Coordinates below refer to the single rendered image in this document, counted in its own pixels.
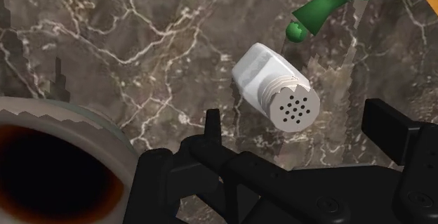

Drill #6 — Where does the white salt shaker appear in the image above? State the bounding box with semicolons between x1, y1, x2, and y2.
231;42;321;133

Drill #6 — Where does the green figure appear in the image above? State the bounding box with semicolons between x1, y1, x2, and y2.
285;0;388;44

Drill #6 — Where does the white cup with dark drink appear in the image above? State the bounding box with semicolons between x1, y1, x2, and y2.
0;96;140;224

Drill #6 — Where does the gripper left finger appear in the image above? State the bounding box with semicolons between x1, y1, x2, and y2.
123;108;292;224

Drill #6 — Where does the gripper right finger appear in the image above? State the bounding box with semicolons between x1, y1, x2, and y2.
361;98;438;224

